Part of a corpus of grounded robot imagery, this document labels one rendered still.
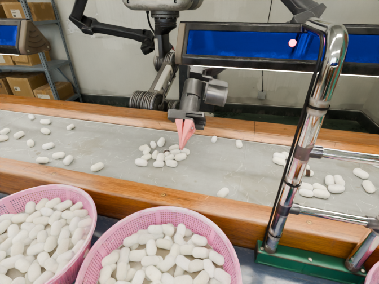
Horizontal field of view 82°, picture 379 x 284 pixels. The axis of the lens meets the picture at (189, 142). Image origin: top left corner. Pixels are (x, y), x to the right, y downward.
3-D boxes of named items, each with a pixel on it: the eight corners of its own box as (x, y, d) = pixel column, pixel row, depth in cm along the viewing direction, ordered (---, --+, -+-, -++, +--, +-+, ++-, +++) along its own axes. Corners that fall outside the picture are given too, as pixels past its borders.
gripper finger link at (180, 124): (197, 147, 54) (202, 114, 57) (169, 144, 56) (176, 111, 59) (199, 155, 61) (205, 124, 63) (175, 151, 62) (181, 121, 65)
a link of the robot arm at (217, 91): (191, 72, 71) (193, 54, 63) (225, 79, 71) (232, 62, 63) (184, 105, 67) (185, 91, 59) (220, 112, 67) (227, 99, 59)
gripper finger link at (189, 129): (187, 146, 55) (194, 112, 58) (160, 143, 56) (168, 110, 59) (191, 154, 61) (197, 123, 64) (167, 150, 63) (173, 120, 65)
